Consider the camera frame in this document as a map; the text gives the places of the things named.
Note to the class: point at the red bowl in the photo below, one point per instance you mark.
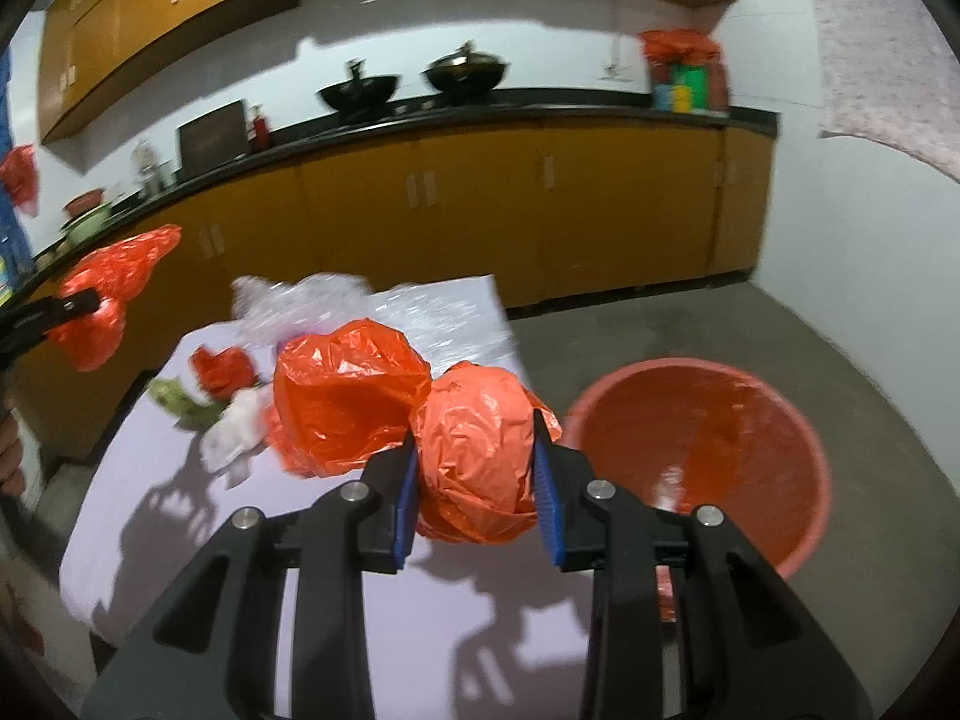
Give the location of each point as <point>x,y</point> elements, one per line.
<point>82,202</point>

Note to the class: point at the green bowl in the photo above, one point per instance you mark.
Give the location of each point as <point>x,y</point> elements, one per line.
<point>86,229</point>

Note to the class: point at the crumpled green wrapper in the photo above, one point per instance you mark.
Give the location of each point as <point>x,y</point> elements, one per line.
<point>176,397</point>

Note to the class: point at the long orange plastic bag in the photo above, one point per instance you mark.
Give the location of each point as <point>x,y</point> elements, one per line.
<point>112,270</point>

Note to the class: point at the crumpled white plastic bag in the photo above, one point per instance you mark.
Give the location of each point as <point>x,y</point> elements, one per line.
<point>232,427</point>

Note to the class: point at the open black wok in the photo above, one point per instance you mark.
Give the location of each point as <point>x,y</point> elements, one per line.
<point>358,90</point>

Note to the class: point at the glass jar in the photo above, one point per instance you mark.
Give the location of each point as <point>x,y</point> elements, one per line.
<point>150,169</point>

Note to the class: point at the round orange plastic bag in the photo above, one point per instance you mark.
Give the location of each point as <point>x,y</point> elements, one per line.
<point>472,457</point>

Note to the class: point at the red plastic basin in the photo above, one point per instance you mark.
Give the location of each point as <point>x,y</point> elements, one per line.
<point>712,435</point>

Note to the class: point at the small red plastic bag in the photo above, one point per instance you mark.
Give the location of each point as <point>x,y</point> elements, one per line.
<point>221,371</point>

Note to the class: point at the hanging red plastic bag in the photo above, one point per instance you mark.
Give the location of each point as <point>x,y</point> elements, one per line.
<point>19,176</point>

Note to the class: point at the yellow plastic cup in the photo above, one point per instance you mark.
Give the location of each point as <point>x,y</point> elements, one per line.
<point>681,99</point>

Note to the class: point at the blue hanging item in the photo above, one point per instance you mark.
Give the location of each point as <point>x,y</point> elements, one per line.
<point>11,225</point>

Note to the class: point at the blue plastic cup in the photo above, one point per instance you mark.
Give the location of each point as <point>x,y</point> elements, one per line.
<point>661,97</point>

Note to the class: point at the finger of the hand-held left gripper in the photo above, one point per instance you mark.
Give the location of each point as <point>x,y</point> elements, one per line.
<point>45,319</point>

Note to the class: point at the long yellow wall cabinet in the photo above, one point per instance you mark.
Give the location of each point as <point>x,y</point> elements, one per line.
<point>150,22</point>

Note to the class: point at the floral hanging cloth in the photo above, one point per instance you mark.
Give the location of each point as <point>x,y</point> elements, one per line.
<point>885,52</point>

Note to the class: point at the yellow base cabinets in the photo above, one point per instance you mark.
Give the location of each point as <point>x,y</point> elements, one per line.
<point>487,217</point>

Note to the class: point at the clear bubble wrap sheet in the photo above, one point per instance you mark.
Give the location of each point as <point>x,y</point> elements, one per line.
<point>450,322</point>

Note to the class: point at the large crumpled orange plastic bag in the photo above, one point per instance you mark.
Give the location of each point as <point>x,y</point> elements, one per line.
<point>337,397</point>

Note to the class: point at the clear plastic bag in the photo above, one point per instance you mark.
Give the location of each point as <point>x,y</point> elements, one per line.
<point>300,307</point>

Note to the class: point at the black wok with lid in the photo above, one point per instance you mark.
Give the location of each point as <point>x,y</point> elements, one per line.
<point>465,75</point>

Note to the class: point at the black kitchen countertop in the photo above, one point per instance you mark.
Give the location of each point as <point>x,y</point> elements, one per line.
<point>570,109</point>

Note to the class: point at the green plastic cup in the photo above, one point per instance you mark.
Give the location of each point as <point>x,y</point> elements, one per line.
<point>690,79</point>

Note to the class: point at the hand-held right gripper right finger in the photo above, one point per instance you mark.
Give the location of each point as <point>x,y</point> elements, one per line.
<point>547,510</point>

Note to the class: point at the person's left hand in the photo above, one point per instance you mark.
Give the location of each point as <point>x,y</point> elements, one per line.
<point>9,454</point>

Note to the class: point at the orange bag on cups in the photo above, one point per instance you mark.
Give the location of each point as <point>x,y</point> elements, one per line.
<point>682,45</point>

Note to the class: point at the dark wooden cutting board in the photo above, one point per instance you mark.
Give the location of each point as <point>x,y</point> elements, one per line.
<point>214,139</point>

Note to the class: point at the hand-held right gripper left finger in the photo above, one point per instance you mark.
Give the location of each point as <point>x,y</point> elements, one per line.
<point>406,510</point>

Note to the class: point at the red bottle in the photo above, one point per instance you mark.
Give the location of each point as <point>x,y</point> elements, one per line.
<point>259,131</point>

